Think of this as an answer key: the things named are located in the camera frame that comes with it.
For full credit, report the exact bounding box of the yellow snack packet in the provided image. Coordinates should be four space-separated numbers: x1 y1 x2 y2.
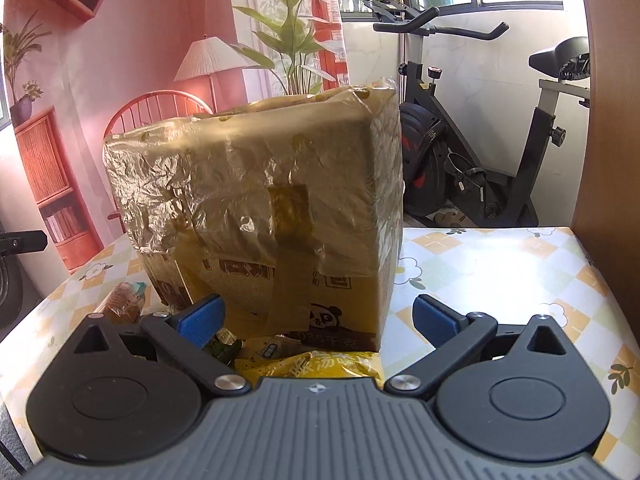
247 350 387 391

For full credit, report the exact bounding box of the dark green snack packet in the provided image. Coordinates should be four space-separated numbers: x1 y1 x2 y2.
201 327 244 367

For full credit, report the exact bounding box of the printed room wall backdrop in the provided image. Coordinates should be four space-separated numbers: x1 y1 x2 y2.
0 0 351 286

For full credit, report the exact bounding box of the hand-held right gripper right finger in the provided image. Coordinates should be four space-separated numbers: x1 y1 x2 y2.
384 294 576 394

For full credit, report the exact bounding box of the brown and teal snack packet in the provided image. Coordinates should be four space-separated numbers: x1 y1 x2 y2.
96 281 151 327

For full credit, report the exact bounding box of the beige snack packet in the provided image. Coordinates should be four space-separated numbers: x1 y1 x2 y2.
234 335 303 362

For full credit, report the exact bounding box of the brown wooden panel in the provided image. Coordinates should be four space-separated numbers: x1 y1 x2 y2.
570 0 640 313

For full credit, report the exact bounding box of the dark grey appliance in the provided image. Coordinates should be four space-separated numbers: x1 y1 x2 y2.
0 254 27 322

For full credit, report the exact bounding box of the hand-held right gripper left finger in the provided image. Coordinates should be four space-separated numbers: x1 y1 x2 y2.
70 294 252 394

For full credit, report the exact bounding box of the black exercise bike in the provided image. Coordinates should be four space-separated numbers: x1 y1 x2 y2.
362 0 592 229

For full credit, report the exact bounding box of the plastic-lined cardboard box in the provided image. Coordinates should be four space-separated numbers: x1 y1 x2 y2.
101 78 405 356

